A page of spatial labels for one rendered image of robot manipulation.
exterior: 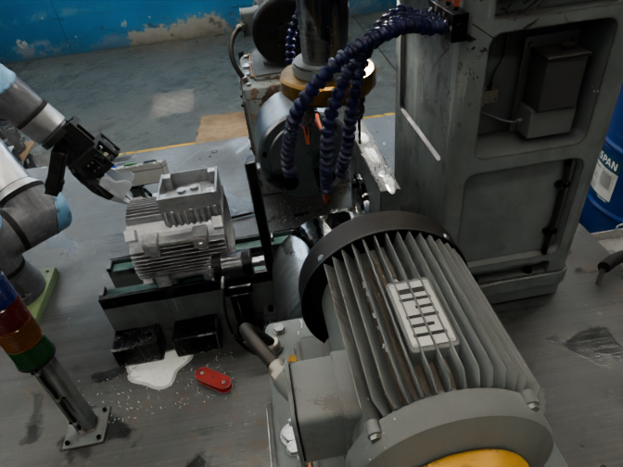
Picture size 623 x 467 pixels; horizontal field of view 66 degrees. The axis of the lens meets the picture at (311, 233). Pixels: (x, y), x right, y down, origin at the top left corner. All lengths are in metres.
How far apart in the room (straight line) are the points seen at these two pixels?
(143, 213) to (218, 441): 0.48
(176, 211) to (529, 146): 0.69
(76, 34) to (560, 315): 6.34
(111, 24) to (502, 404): 6.53
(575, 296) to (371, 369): 0.92
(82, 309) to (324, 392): 1.03
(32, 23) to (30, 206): 5.68
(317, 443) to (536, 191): 0.73
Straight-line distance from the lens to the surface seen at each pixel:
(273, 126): 1.21
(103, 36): 6.77
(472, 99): 0.84
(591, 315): 1.23
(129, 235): 1.03
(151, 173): 1.29
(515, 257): 1.11
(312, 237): 0.79
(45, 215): 1.36
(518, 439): 0.39
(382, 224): 0.47
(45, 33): 6.95
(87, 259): 1.52
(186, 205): 1.00
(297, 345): 0.62
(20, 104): 1.05
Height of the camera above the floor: 1.65
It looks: 38 degrees down
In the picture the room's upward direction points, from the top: 7 degrees counter-clockwise
